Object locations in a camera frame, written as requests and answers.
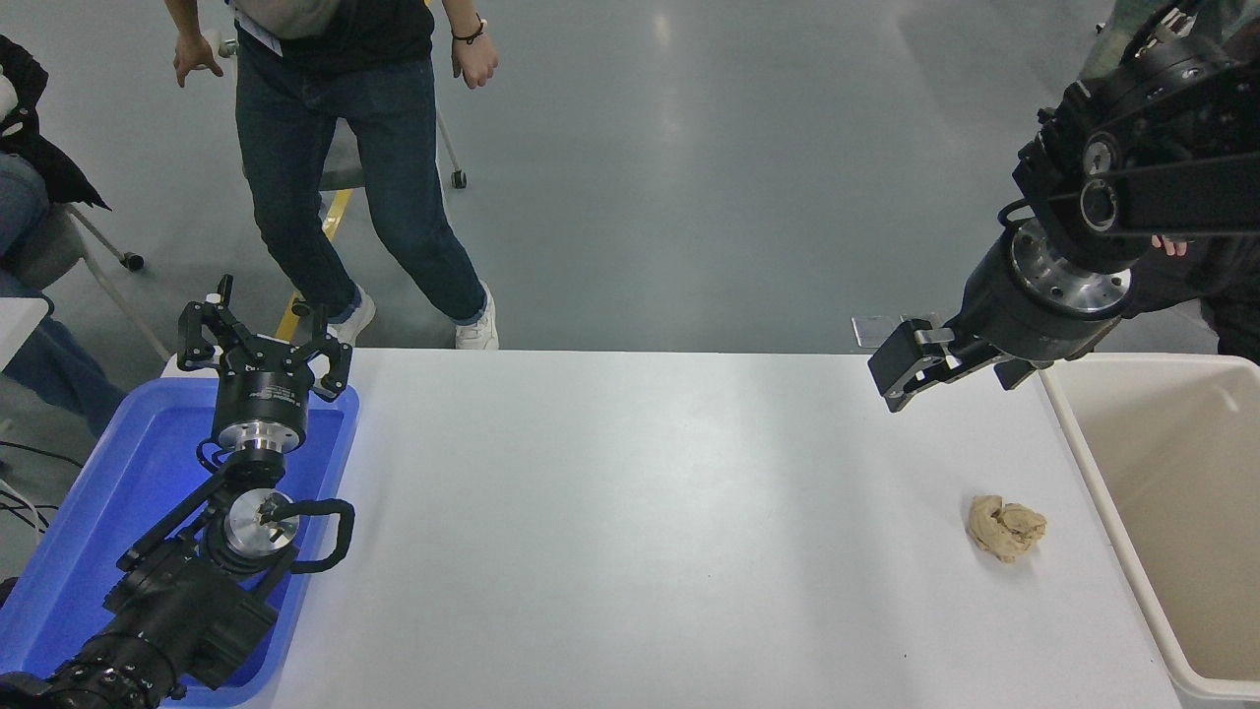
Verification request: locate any black floor cable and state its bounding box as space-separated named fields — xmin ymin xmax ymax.
xmin=0 ymin=440 xmax=85 ymax=472

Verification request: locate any person's left hand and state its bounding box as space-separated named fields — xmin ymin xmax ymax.
xmin=451 ymin=37 xmax=499 ymax=91

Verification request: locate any blue plastic tray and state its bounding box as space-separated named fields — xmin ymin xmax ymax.
xmin=0 ymin=377 xmax=360 ymax=709

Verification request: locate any white floor cable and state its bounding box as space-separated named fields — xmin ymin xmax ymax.
xmin=0 ymin=481 xmax=50 ymax=538

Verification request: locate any metal floor plate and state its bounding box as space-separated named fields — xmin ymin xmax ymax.
xmin=851 ymin=315 xmax=912 ymax=349

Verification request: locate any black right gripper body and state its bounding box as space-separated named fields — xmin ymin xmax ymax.
xmin=945 ymin=232 xmax=1123 ymax=367

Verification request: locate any white side table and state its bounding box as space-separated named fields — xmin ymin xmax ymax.
xmin=0 ymin=297 xmax=50 ymax=373

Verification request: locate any tan paper ball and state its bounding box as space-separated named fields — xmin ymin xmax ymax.
xmin=966 ymin=494 xmax=1048 ymax=564

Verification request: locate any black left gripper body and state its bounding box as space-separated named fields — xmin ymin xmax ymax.
xmin=214 ymin=336 xmax=322 ymax=427

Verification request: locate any person's right hand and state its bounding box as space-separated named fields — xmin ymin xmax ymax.
xmin=173 ymin=32 xmax=225 ymax=89

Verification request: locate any large pale plastic bin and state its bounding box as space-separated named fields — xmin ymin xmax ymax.
xmin=1039 ymin=354 xmax=1260 ymax=709

